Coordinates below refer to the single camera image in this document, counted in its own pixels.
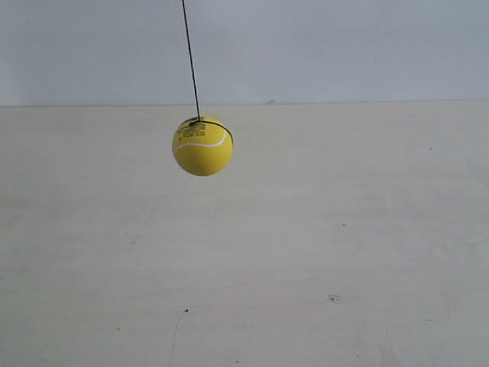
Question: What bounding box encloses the yellow tennis ball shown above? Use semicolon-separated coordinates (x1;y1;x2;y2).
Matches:
172;116;234;177

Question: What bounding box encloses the thin black hanging string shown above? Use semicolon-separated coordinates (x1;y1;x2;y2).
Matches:
180;0;202;120

